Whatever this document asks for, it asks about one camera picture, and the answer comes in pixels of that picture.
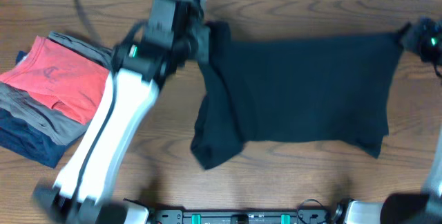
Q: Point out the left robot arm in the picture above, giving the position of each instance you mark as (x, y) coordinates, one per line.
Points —
(152, 50)

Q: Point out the red folded t-shirt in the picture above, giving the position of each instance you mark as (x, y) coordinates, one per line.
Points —
(60, 79)

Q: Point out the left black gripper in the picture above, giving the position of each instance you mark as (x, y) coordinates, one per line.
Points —
(197, 37)

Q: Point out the grey folded t-shirt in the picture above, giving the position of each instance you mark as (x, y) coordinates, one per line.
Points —
(96, 54)

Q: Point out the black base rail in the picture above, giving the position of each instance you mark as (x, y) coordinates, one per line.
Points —
(308, 212)

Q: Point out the black t-shirt with logo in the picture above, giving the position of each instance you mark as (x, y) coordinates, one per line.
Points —
(296, 90)

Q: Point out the navy folded t-shirt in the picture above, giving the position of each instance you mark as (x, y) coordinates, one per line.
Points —
(32, 130)

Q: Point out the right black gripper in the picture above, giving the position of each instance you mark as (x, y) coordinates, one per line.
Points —
(426, 26)

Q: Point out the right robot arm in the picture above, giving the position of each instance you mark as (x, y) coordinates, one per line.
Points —
(425, 109)

